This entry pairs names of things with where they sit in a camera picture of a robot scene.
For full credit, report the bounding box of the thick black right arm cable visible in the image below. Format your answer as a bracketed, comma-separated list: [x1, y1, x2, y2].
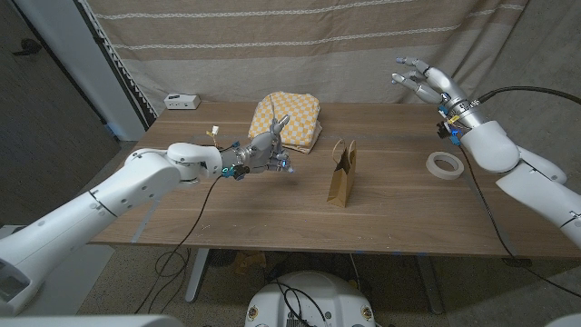
[476, 85, 581, 106]

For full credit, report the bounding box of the black torso cable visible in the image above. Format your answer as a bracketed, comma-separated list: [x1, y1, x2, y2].
[271, 279, 330, 327]

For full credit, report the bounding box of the grey tape line marking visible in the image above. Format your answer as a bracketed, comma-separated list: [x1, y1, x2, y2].
[130, 134, 518, 256]

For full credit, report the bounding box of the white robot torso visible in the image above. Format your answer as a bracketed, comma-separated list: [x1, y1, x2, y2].
[244, 270, 377, 327]

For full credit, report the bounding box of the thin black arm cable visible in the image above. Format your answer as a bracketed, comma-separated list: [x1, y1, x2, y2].
[458, 144, 581, 287]
[134, 175, 223, 315]

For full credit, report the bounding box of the beige striped curtain backdrop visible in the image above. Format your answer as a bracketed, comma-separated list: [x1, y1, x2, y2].
[84, 0, 531, 117]

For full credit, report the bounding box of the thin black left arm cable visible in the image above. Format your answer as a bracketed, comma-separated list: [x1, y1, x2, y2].
[134, 175, 223, 315]

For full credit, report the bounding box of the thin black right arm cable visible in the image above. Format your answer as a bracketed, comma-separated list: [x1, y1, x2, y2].
[458, 144, 581, 287]

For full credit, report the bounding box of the white tape roll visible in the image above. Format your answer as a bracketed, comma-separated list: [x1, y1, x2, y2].
[425, 151, 465, 181]

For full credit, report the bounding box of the tan crumpled paper piece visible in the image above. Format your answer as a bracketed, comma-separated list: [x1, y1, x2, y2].
[232, 251, 268, 276]

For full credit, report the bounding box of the black curtain edge strip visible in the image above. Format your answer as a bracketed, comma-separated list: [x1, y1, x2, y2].
[74, 0, 158, 131]

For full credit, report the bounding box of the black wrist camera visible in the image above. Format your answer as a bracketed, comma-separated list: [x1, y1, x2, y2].
[436, 121, 462, 146]
[225, 163, 251, 182]

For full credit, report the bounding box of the white power strip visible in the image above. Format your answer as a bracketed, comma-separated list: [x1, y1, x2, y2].
[163, 93, 202, 111]

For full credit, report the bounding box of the black door handle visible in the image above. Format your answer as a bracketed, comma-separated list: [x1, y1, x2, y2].
[12, 38, 43, 57]

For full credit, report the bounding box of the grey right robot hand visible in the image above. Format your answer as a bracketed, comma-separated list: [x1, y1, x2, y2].
[390, 56, 489, 134]

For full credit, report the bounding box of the brown paper bag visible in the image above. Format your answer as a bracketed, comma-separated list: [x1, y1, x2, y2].
[326, 138, 359, 209]

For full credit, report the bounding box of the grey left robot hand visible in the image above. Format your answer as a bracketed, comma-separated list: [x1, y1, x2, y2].
[221, 114, 295, 181]

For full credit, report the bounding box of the yellow white checkered towel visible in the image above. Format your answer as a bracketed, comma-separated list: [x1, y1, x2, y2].
[247, 91, 324, 155]

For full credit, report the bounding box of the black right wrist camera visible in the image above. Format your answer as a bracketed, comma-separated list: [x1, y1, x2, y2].
[436, 121, 462, 146]

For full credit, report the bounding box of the dark grey door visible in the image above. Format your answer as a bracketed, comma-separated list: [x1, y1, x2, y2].
[0, 0, 122, 226]

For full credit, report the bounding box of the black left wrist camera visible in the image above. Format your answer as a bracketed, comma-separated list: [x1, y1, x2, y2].
[225, 163, 251, 182]

